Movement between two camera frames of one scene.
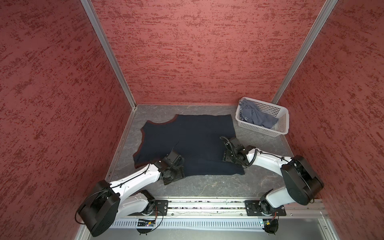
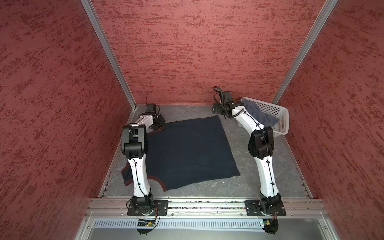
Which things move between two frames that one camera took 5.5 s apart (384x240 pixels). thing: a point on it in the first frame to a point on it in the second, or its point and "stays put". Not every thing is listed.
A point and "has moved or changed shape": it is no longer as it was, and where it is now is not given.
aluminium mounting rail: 179,208 stays put
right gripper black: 226,157 to 216,109
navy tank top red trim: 196,138 has moved or changed shape
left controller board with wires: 143,222 stays put
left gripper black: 180,175 to 162,121
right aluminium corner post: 326,10 stays put
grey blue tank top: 249,112 stays put
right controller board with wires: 271,225 stays put
